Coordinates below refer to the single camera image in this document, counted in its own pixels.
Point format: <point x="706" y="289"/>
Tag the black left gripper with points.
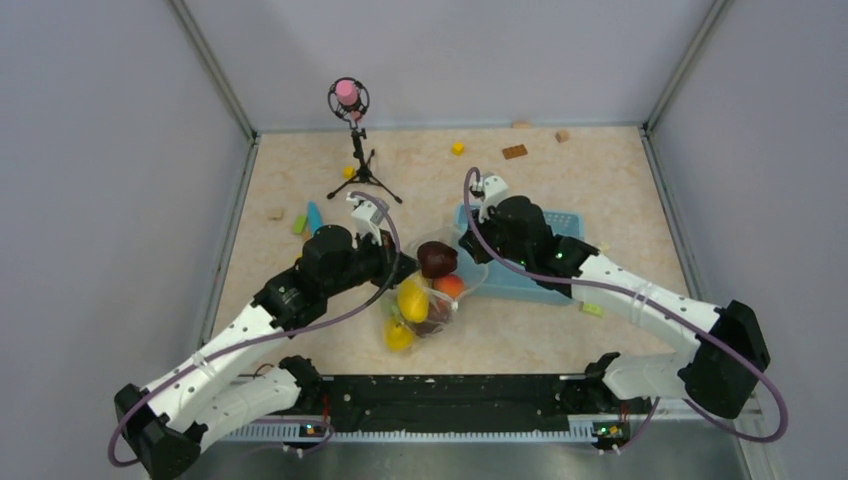
<point x="395" y="266"/>

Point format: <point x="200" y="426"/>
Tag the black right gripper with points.
<point x="473" y="240"/>

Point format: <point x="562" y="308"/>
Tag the clear zip top bag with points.
<point x="472" y="273"/>

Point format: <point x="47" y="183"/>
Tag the dark red apple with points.
<point x="436" y="259"/>

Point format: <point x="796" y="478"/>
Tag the red orange peach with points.
<point x="451" y="285"/>

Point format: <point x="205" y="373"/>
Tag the yellow pear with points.
<point x="413" y="299"/>

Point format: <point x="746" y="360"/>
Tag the yellow lemon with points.
<point x="397" y="336"/>

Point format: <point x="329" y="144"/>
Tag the dark brown dried fruit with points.
<point x="435" y="322"/>

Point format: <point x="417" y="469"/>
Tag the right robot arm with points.
<point x="718" y="353"/>

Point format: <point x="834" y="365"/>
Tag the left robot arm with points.
<point x="165" y="425"/>

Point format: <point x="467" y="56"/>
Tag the green wooden block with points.
<point x="299" y="225"/>

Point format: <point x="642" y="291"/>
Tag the beige wooden block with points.
<point x="276" y="214"/>

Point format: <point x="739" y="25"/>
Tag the brown lego brick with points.
<point x="514" y="152"/>

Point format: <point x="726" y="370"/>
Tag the light green lego brick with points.
<point x="592" y="309"/>

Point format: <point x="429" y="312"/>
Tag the pink microphone on tripod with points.
<point x="349" y="100"/>

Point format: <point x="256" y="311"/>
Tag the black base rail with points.
<point x="452" y="404"/>

